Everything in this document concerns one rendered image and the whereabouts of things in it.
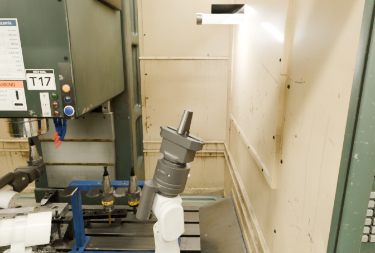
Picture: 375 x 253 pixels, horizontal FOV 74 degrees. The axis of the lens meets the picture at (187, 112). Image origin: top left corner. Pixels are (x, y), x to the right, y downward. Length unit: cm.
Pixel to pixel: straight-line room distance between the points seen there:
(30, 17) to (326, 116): 92
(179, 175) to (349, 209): 35
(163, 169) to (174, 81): 133
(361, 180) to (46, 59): 94
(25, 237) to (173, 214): 31
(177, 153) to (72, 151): 124
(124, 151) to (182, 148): 113
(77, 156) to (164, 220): 121
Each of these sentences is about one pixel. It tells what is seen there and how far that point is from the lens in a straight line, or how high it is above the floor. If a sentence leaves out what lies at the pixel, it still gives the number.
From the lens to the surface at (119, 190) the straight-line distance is 115.
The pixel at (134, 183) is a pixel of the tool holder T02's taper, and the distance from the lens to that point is 109.
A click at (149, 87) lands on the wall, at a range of 194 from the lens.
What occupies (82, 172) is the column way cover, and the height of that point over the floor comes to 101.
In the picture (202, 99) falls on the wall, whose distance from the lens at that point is 193.
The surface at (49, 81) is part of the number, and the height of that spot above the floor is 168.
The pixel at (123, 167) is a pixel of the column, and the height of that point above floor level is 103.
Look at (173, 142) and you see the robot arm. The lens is 63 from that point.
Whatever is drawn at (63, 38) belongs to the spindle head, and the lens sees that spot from 97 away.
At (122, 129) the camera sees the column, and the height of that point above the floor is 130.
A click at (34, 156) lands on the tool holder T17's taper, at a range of 136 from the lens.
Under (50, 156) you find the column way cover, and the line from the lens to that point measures 187.
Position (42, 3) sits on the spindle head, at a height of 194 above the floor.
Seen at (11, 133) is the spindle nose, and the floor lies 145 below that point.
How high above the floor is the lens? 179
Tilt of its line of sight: 14 degrees down
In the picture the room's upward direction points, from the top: straight up
